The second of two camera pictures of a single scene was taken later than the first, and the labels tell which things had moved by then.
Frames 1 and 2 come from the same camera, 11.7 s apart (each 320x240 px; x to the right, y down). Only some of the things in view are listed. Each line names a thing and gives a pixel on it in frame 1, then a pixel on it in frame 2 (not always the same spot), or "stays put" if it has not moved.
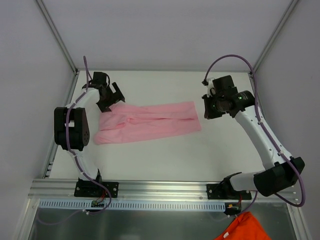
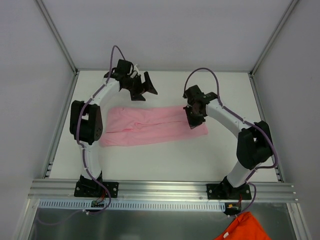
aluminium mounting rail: x=64 y=190 stays put
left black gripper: x=110 y=97 → x=139 y=86
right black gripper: x=208 y=107 → x=194 y=116
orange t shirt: x=243 y=227 stays put
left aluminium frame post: x=43 y=8 stays put
